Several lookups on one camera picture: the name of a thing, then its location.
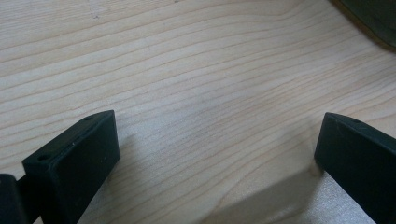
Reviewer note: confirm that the dark object with brown edge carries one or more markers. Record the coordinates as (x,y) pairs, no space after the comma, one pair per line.
(373,18)

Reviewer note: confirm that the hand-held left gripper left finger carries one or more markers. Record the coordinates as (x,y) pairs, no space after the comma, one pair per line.
(77,155)

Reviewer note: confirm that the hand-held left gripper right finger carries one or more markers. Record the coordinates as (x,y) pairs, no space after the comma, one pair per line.
(358,155)

